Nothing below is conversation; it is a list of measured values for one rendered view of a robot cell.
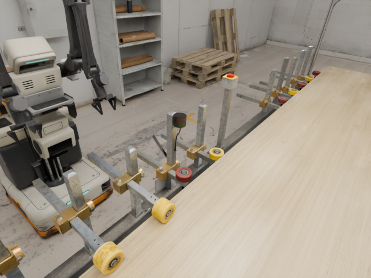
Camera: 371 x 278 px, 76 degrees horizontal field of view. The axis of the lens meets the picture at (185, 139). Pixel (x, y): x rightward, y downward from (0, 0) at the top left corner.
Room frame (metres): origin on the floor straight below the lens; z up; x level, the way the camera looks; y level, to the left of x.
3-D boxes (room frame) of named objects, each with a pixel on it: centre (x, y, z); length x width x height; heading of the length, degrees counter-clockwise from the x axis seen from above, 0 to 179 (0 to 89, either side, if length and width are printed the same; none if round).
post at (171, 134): (0.98, 0.07, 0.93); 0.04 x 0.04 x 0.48; 52
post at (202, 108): (1.18, -0.09, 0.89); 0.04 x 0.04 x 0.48; 52
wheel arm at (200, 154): (1.18, -0.02, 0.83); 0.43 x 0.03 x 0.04; 52
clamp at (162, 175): (0.96, 0.08, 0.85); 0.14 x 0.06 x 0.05; 142
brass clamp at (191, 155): (1.16, -0.07, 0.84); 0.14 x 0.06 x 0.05; 142
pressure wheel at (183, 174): (0.87, 0.00, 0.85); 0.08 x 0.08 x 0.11
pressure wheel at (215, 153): (1.06, -0.17, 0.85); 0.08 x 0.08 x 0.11
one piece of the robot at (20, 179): (1.51, 1.14, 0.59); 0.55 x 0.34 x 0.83; 143
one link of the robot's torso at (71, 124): (1.41, 0.89, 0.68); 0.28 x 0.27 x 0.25; 143
